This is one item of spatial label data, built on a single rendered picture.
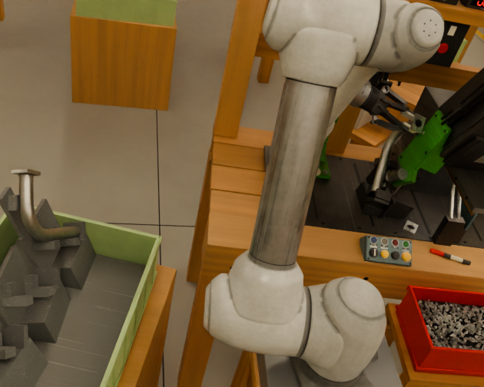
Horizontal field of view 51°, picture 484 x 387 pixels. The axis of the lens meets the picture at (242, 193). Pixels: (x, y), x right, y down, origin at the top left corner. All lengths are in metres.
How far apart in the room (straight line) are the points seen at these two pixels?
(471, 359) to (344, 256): 0.44
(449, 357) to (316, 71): 0.90
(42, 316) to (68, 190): 1.78
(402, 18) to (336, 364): 0.70
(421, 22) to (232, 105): 1.07
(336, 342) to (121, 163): 2.33
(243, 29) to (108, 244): 0.83
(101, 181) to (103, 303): 1.73
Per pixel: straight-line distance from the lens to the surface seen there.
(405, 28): 0.95
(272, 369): 1.26
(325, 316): 1.09
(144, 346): 1.39
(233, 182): 1.76
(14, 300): 1.21
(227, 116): 1.92
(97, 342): 1.33
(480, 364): 1.60
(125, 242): 1.45
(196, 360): 1.99
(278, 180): 0.98
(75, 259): 1.39
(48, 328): 1.29
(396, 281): 1.69
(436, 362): 1.54
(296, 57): 0.94
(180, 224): 2.83
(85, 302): 1.40
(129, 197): 2.96
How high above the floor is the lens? 1.96
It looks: 39 degrees down
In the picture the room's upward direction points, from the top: 14 degrees clockwise
